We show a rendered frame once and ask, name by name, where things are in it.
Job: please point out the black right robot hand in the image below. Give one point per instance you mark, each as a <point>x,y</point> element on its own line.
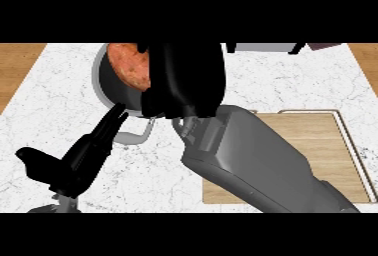
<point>187,80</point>

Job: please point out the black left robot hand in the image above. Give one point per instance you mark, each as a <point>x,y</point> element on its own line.
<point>79,160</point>

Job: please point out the orange sweet potato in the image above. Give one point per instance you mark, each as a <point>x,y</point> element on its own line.
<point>131,65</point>

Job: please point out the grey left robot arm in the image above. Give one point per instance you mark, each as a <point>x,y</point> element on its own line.
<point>57,206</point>

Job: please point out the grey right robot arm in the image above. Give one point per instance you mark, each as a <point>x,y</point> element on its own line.
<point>256,160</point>

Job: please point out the grey metal pot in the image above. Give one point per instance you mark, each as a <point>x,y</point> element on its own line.
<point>116,93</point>

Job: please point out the wooden tray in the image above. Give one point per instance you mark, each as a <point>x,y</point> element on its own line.
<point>315,146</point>

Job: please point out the grey appliance with black legs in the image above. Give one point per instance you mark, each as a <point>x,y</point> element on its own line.
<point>264,47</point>

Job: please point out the dark brown object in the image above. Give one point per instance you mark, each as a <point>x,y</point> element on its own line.
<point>327,46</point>

